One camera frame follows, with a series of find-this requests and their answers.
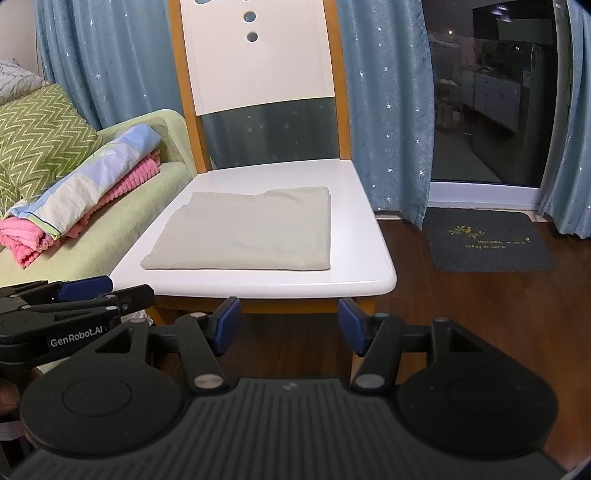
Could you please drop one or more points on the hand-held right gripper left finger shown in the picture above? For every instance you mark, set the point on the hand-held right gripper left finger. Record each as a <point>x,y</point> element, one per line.
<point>227,325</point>

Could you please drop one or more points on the folded pink and blue blankets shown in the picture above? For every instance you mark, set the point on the folded pink and blue blankets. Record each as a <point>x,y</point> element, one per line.
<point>27,242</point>

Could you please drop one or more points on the grey quilted cushion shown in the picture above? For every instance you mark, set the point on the grey quilted cushion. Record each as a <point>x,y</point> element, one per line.
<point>16,81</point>

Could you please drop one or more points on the blue star curtain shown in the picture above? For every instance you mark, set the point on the blue star curtain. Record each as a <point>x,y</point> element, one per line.
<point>575,138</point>
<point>388,115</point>

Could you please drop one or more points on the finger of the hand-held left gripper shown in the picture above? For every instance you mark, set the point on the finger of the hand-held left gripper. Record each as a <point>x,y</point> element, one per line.
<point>129,297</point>
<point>85,288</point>

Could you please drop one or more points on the white wooden chair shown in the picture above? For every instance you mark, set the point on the white wooden chair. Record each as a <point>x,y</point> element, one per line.
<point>258,69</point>

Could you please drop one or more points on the glass sliding door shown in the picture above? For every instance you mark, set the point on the glass sliding door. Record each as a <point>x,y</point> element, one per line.
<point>489,115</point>

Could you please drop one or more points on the dark grey doormat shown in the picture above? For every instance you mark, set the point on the dark grey doormat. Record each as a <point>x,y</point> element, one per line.
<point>489,244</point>

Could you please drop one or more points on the pastel patchwork folded blanket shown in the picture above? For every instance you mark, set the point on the pastel patchwork folded blanket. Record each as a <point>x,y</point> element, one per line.
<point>97,175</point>

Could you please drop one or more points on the green covered sofa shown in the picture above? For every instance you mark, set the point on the green covered sofa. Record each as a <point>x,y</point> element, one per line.
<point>143,198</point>

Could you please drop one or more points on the green zigzag pillow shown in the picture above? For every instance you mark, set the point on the green zigzag pillow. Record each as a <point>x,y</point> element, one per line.
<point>41,138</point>

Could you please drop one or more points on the light beige garment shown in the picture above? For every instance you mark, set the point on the light beige garment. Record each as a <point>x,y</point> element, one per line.
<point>249,230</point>

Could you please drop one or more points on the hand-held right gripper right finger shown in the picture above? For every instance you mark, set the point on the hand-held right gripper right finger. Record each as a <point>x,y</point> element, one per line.
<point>351,327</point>

